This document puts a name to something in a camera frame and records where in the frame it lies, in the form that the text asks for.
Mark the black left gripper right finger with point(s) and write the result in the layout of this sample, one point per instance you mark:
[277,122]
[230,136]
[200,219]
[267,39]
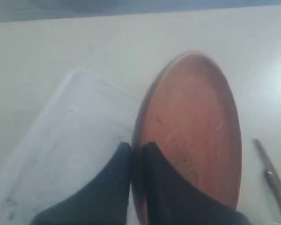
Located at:
[171,200]

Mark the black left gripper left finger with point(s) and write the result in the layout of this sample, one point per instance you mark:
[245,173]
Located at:
[103,201]

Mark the white perforated plastic basket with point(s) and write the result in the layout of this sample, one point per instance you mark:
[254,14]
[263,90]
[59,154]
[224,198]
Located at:
[74,137]

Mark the brown plate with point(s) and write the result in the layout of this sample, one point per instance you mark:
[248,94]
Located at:
[190,113]

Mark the silver metal knife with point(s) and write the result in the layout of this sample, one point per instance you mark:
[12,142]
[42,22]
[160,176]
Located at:
[270,174]

